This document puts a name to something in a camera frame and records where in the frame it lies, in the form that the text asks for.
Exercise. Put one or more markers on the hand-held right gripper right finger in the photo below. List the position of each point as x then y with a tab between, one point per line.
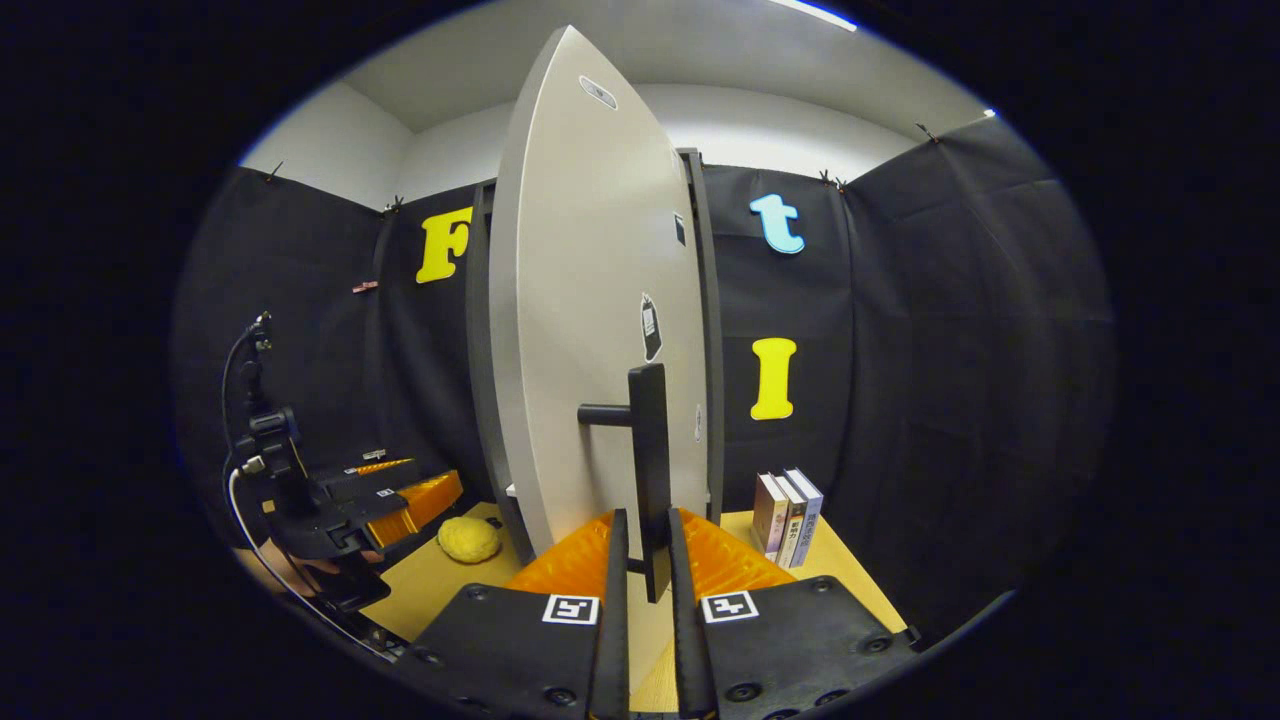
685	650

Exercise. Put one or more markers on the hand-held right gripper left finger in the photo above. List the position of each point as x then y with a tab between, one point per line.
615	640

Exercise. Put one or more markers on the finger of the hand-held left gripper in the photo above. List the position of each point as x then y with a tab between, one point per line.
425	498
350	469

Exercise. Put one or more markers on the beige cabinet door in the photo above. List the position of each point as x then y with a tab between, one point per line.
580	300

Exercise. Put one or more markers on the yellow lumpy fruit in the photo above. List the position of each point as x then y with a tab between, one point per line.
468	540

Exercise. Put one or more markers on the black backdrop cloth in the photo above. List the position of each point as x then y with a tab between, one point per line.
950	350

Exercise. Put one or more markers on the long ceiling light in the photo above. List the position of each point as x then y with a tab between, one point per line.
815	14

